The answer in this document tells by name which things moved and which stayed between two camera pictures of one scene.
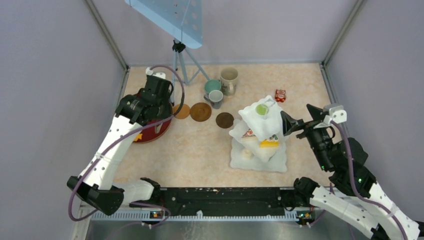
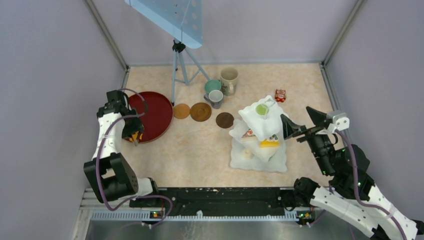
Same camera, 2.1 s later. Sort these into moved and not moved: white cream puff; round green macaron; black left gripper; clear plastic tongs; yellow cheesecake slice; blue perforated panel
Moved: black left gripper; clear plastic tongs
Not moved: blue perforated panel; white cream puff; round green macaron; yellow cheesecake slice
